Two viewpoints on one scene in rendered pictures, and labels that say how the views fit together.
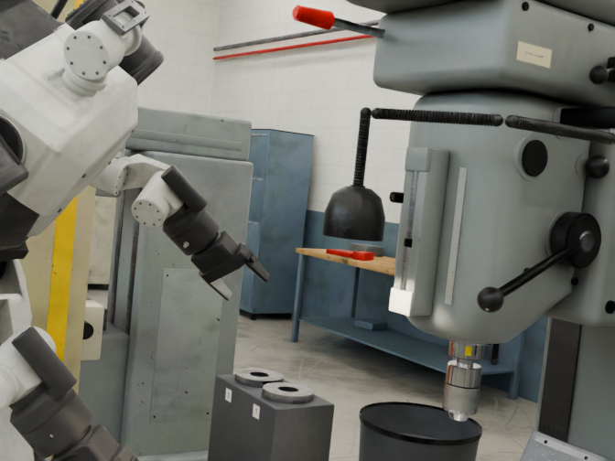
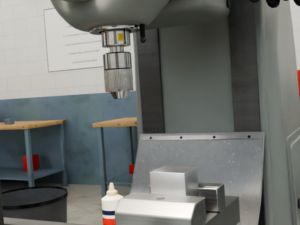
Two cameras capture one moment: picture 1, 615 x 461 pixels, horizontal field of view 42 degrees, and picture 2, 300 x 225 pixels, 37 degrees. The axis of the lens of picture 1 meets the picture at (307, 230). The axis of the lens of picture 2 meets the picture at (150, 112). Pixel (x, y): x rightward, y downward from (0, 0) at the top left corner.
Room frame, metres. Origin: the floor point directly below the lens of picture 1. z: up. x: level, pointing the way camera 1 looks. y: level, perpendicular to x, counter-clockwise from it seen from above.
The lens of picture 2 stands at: (0.41, 0.08, 1.21)
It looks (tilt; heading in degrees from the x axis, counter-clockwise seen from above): 3 degrees down; 331
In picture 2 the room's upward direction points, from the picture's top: 4 degrees counter-clockwise
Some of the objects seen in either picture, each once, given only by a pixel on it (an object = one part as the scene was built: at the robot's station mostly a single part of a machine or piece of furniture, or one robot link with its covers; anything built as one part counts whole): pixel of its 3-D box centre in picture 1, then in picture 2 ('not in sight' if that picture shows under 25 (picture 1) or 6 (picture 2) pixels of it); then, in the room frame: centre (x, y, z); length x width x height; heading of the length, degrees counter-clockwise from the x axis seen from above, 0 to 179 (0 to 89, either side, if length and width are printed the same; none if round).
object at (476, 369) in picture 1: (464, 368); (116, 56); (1.07, -0.23, 1.26); 0.05 x 0.05 x 0.01
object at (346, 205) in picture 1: (355, 211); not in sight; (0.94, -0.05, 1.46); 0.07 x 0.07 x 0.06
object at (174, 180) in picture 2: not in sight; (174, 187); (1.00, -0.28, 1.05); 0.06 x 0.05 x 0.06; 33
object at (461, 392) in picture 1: (461, 391); (118, 75); (1.07, -0.23, 1.23); 0.05 x 0.05 x 0.06
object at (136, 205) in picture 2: not in sight; (160, 211); (0.97, -0.24, 1.02); 0.12 x 0.06 x 0.04; 33
